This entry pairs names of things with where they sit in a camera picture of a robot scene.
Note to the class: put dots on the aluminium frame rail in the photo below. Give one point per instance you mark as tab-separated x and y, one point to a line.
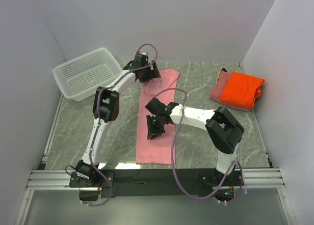
48	200

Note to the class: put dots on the folded dusty pink t shirt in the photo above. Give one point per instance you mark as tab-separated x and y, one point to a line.
219	87

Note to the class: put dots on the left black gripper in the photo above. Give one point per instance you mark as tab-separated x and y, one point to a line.
153	74

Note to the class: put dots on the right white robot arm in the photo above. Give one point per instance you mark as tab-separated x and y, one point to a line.
224	129

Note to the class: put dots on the white plastic basket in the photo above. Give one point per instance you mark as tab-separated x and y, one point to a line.
79	78

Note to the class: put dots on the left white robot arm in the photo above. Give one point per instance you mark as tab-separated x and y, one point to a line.
106	109

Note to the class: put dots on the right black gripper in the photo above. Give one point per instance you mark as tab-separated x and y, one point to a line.
152	132

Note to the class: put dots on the folded orange t shirt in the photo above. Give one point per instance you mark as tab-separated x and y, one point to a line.
242	90

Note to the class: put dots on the black base beam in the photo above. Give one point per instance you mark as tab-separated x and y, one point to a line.
155	182

